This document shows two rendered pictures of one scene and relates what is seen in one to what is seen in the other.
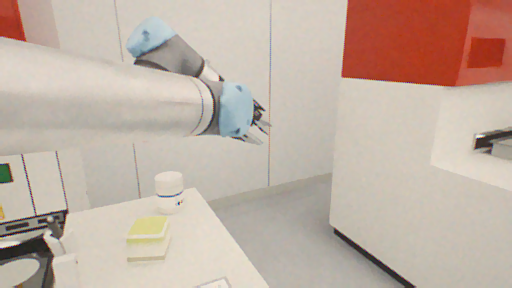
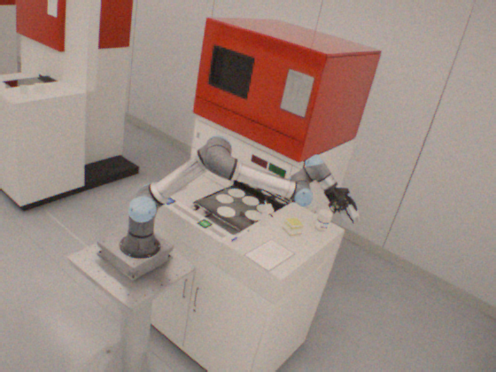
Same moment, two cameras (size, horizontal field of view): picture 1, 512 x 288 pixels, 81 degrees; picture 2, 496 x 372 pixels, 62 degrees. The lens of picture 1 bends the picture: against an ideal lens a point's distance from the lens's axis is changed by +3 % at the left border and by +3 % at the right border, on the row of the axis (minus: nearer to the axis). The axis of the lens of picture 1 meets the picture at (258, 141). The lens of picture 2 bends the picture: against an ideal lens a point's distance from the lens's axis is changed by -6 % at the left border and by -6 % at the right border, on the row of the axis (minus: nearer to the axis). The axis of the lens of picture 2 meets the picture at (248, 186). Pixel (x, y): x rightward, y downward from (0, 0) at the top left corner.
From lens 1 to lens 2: 160 cm
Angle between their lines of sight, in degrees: 57
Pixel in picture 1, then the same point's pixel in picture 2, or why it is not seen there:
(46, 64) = (253, 174)
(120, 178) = (383, 207)
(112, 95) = (261, 182)
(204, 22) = not seen: outside the picture
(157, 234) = (291, 225)
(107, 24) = (435, 89)
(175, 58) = (313, 172)
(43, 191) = not seen: hidden behind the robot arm
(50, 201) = not seen: hidden behind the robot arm
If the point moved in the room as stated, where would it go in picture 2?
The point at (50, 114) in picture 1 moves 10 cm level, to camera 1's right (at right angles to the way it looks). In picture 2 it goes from (250, 181) to (260, 193)
